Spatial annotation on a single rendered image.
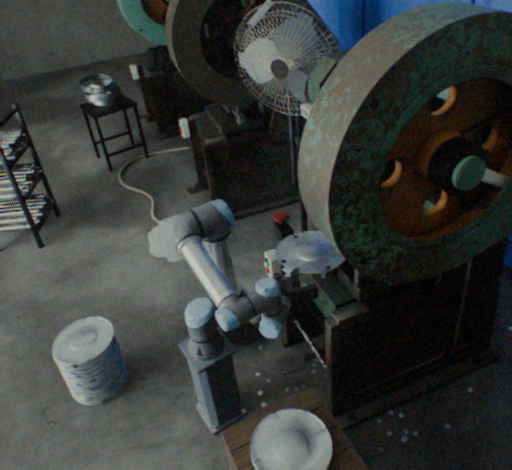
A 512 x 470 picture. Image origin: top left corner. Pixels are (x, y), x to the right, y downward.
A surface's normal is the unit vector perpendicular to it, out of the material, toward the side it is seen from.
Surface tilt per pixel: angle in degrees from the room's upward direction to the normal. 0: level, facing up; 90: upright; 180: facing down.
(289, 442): 0
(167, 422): 0
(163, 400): 0
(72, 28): 90
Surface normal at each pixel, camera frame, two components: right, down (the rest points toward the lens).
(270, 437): -0.10, -0.83
